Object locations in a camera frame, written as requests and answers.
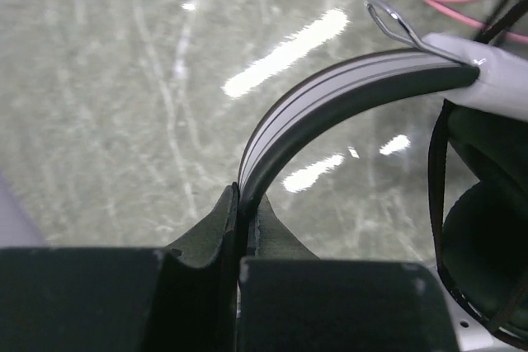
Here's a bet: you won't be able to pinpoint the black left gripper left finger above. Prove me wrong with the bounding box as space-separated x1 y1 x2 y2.
1 185 238 351

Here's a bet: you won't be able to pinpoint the white and black headphones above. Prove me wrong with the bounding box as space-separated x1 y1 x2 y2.
238 4 527 350

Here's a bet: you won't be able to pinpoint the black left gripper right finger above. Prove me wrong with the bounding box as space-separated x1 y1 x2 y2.
238 199 459 351

